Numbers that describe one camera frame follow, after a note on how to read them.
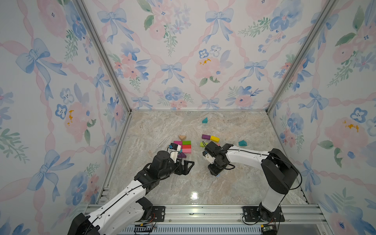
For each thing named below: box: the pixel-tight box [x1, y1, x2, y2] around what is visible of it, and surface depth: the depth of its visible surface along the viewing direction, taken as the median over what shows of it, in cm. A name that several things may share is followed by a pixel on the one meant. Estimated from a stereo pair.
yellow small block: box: [210, 135, 221, 143], surface depth 105 cm
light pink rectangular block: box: [182, 148, 192, 154], surface depth 99 cm
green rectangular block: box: [182, 140, 192, 145], surface depth 103 cm
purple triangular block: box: [177, 151, 187, 158], surface depth 95 cm
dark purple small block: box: [201, 134, 212, 141], surface depth 106 cm
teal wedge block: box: [238, 140, 248, 147], surface depth 102 cm
